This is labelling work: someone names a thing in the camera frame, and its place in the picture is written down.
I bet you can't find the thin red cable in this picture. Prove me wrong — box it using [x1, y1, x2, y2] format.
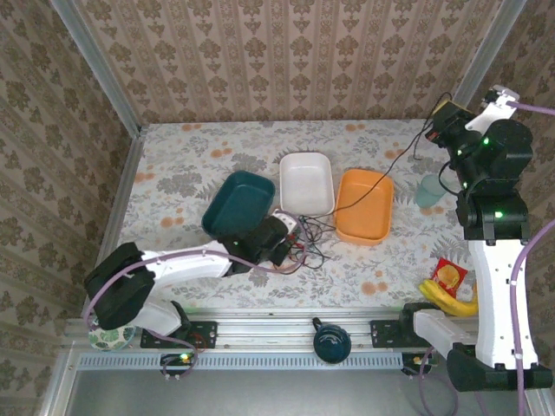
[277, 233, 308, 266]

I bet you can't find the thin black cable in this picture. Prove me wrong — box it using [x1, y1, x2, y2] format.
[298, 91, 454, 270]

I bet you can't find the dark teal plastic tray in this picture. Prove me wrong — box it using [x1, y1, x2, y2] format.
[201, 170, 277, 244]

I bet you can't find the translucent teal plastic cup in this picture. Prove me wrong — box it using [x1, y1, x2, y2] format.
[415, 173, 448, 208]

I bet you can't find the white plastic tray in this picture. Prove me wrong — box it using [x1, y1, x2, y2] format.
[278, 151, 336, 217]

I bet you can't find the red snack packet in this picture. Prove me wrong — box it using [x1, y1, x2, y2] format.
[430, 257, 469, 300]

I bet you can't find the orange plastic tray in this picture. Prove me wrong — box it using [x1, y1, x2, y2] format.
[334, 168, 395, 247]

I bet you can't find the dark teal mug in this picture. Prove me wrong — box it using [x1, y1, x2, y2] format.
[312, 316, 353, 365]

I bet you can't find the yellow banana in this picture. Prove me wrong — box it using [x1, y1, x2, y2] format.
[418, 279, 480, 317]

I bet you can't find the small black controller box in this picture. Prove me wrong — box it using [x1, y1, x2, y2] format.
[160, 353, 196, 376]
[401, 351, 434, 376]

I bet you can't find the leaf print bowl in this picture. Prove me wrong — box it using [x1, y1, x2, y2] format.
[88, 315, 138, 351]

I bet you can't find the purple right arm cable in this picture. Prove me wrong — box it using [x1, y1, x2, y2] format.
[415, 100, 555, 416]

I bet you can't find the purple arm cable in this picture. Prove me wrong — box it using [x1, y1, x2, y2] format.
[415, 100, 555, 416]
[82, 209, 310, 382]

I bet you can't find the aluminium frame post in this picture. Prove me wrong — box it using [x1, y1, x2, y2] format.
[453, 0, 529, 109]
[48, 0, 143, 136]

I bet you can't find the aluminium front mounting rail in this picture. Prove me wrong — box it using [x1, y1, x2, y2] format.
[64, 306, 478, 350]

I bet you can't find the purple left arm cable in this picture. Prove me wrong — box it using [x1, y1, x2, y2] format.
[82, 209, 310, 382]

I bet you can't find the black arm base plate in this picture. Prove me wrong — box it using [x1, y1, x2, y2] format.
[139, 319, 219, 350]
[369, 318, 434, 348]

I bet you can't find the grey slotted cable duct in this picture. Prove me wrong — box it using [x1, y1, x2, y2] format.
[73, 350, 405, 372]

